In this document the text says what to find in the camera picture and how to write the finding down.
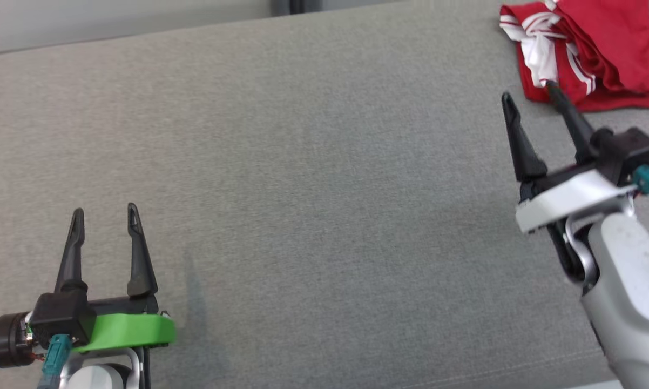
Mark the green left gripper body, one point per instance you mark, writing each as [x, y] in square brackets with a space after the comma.
[130, 329]

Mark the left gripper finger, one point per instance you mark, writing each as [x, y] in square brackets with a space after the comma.
[140, 259]
[71, 259]

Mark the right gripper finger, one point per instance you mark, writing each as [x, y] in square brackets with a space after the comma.
[575, 124]
[521, 146]

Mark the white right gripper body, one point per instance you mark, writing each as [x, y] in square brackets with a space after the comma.
[567, 200]

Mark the red white-sleeved t-shirt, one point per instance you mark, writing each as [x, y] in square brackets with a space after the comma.
[600, 102]

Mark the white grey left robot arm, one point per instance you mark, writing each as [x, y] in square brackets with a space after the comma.
[95, 375]

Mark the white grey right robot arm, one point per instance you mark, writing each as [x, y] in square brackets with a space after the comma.
[632, 292]

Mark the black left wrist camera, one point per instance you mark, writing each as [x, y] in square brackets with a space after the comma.
[62, 316]

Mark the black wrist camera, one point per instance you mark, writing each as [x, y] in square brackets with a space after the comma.
[62, 316]
[627, 154]

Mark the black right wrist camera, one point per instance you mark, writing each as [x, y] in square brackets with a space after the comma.
[627, 154]

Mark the grey partition post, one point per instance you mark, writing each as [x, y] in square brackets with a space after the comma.
[297, 6]

